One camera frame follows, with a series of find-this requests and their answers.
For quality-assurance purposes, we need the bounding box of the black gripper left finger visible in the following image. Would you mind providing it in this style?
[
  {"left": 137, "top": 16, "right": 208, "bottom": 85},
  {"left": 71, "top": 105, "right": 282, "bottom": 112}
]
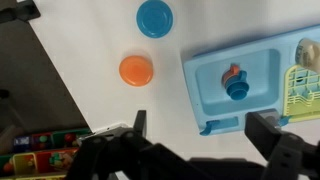
[{"left": 65, "top": 109, "right": 202, "bottom": 180}]

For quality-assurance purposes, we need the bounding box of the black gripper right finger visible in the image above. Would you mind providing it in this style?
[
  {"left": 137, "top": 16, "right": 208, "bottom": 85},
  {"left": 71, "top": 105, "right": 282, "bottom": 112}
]
[{"left": 244, "top": 111, "right": 320, "bottom": 180}]

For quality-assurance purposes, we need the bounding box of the blue toy cup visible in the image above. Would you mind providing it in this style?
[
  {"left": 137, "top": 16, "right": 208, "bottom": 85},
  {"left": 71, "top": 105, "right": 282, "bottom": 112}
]
[
  {"left": 232, "top": 70, "right": 249, "bottom": 84},
  {"left": 224, "top": 80, "right": 251, "bottom": 102}
]

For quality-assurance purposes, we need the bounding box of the orange toy cup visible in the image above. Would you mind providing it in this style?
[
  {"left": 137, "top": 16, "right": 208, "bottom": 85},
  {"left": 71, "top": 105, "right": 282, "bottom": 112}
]
[{"left": 222, "top": 64, "right": 241, "bottom": 86}]

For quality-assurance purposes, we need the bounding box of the blue plastic plate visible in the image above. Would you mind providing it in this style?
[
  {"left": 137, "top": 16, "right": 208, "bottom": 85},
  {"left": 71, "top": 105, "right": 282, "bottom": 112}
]
[{"left": 135, "top": 0, "right": 175, "bottom": 39}]

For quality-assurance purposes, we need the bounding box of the green dish rack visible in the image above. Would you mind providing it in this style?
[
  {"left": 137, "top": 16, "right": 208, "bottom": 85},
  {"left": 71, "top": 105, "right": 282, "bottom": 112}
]
[{"left": 282, "top": 64, "right": 320, "bottom": 123}]

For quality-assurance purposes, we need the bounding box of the colourful toy storage shelf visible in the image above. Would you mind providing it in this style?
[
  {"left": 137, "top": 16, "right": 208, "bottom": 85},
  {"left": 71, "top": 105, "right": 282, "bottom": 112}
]
[{"left": 0, "top": 127, "right": 93, "bottom": 180}]

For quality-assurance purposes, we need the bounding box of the light blue toy sink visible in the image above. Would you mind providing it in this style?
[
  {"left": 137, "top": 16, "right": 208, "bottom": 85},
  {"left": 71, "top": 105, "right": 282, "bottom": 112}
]
[{"left": 182, "top": 24, "right": 320, "bottom": 137}]

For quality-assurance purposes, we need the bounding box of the beige toy soap bottle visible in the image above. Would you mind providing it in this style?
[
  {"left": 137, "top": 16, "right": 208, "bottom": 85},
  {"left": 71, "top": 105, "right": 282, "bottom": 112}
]
[{"left": 295, "top": 37, "right": 320, "bottom": 74}]

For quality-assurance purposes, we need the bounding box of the black metal bracket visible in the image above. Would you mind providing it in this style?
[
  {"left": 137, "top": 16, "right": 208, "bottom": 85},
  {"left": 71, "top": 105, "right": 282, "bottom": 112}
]
[{"left": 0, "top": 0, "right": 42, "bottom": 24}]

